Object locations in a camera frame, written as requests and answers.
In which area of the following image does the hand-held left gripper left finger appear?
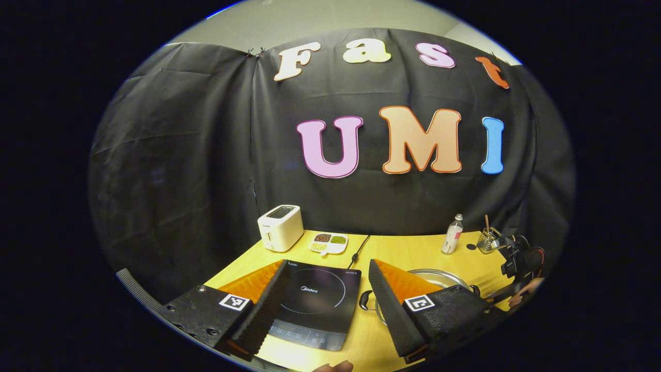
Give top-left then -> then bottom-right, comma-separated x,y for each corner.
155,259 -> 291,362

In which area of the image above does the small clear glass holder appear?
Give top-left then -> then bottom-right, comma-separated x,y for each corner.
477,227 -> 502,254

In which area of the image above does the white toaster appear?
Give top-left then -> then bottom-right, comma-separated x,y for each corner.
257,205 -> 304,253

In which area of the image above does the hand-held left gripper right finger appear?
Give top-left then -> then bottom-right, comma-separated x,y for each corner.
368,259 -> 509,365

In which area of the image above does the black power cable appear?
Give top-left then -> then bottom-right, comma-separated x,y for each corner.
349,235 -> 371,270

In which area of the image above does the white divided dish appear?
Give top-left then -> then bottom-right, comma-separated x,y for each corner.
309,232 -> 349,257

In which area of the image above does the grey ribbed hose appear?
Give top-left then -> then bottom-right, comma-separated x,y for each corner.
116,268 -> 162,312

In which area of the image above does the black induction cooktop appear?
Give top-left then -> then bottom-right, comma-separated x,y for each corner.
268,260 -> 362,352

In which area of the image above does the small clear bottle white label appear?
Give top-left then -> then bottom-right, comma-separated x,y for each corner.
441,213 -> 464,255

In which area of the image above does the black backdrop cloth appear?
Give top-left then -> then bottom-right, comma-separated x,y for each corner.
88,27 -> 576,305

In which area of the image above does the steel pot with black handles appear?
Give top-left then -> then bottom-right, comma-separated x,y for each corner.
359,268 -> 482,327

